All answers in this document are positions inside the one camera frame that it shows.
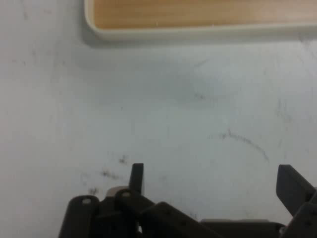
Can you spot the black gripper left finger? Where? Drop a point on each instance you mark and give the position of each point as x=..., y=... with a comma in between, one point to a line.
x=123, y=213

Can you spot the cream tray with wooden bottom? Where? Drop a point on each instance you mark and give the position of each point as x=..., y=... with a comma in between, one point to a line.
x=188, y=12

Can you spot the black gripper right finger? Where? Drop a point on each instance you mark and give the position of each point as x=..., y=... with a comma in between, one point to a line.
x=297, y=193

